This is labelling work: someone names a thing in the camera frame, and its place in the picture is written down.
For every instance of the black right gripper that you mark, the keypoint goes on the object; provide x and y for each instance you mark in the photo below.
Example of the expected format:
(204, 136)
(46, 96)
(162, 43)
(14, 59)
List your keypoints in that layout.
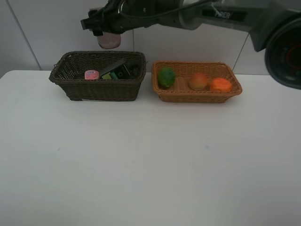
(107, 19)

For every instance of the purple plastic cup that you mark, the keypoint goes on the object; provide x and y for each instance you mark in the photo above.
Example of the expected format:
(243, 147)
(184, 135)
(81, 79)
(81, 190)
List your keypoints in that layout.
(109, 40)

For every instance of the pink tube bottle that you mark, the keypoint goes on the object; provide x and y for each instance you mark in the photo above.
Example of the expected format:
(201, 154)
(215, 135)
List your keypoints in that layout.
(91, 75)

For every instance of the black green Mentholatum bottle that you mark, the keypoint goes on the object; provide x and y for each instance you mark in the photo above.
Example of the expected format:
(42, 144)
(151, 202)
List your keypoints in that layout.
(120, 70)

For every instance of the green lime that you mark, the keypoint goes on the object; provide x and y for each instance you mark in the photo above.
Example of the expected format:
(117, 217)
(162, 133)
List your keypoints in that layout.
(166, 77)

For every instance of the red yellow bun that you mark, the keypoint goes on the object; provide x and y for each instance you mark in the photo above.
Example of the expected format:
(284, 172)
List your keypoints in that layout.
(198, 81)

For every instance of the orange mandarin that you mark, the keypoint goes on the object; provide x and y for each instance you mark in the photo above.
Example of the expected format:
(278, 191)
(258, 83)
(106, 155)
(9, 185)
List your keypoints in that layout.
(220, 85)

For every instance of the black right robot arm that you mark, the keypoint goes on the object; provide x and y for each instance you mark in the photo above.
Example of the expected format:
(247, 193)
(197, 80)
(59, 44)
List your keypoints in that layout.
(273, 25)

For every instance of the dark brown wicker basket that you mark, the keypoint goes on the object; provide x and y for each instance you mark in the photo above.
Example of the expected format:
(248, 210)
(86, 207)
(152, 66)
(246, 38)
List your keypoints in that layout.
(69, 72)

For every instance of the orange wicker basket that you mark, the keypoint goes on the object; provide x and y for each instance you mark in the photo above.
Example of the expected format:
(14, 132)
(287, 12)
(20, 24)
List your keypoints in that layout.
(180, 90)

